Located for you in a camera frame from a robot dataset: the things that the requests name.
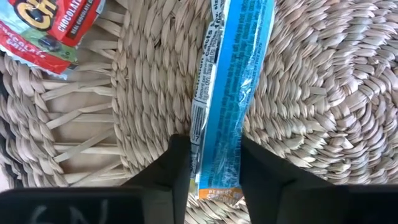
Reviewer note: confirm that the red logo Chewy granola bar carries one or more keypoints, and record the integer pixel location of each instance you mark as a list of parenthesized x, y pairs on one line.
[(37, 37)]

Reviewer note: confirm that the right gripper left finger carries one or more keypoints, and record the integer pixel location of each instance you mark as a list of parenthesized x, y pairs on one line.
[(168, 174)]

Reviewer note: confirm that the round woven wicker basket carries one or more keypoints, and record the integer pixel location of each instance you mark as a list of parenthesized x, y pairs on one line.
[(311, 93)]

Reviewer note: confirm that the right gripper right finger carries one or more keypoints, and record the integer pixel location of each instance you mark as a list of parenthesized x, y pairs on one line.
[(273, 193)]

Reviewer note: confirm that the bright blue granola bar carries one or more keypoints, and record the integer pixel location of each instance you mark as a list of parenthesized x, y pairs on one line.
[(230, 93)]

